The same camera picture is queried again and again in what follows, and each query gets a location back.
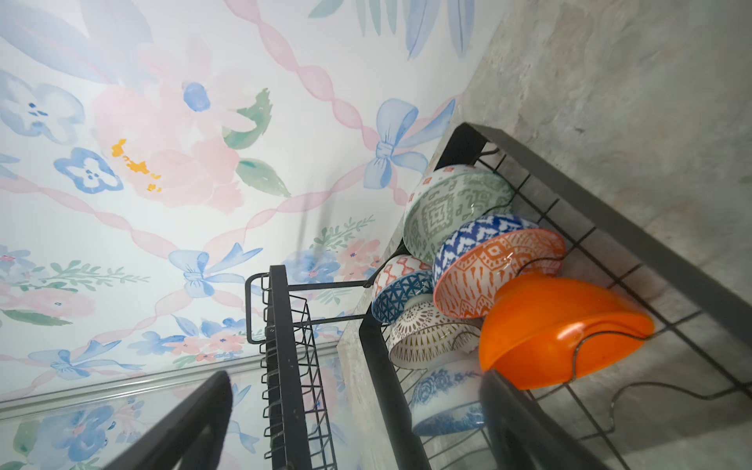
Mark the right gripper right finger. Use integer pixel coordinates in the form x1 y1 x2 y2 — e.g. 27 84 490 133
480 370 607 470

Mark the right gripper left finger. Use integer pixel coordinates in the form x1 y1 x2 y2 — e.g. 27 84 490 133
107 371 233 470

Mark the blue floral bowl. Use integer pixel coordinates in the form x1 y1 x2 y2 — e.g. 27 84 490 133
410 352 486 437

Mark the orange bowl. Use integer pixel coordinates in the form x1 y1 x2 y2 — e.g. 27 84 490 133
479 273 655 390

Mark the brown white patterned bowl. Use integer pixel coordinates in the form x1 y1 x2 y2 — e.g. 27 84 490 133
386 294 483 370

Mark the red patterned bowl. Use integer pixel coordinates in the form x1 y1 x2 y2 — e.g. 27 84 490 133
433 215 568 319

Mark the black wire dish rack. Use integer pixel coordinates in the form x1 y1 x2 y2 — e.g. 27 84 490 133
246 123 751 469

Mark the dark blue patterned bowl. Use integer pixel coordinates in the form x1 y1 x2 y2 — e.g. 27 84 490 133
371 255 433 324

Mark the green patterned bowl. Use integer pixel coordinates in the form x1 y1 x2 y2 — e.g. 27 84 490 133
403 164 514 264

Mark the left corner aluminium profile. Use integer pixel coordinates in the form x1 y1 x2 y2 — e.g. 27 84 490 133
0 345 342 421

